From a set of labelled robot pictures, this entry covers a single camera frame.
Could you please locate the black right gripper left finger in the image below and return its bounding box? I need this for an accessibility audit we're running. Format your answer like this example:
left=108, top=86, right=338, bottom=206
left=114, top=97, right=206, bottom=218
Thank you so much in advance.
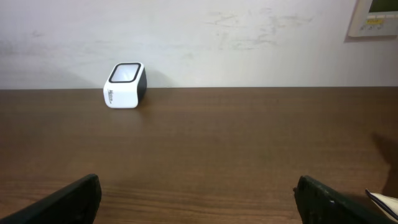
left=1, top=174, right=101, bottom=224

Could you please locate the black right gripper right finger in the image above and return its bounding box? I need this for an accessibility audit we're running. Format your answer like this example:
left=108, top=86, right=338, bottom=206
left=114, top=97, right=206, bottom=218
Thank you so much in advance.
left=294, top=175, right=395, bottom=224

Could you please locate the yellow snack bag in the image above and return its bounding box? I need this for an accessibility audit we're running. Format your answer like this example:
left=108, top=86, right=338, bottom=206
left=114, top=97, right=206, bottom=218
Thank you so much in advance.
left=365, top=189, right=397, bottom=223

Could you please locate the beige wall control panel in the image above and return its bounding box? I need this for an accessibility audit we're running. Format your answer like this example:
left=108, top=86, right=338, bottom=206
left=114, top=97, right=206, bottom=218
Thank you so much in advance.
left=348, top=0, right=397, bottom=37

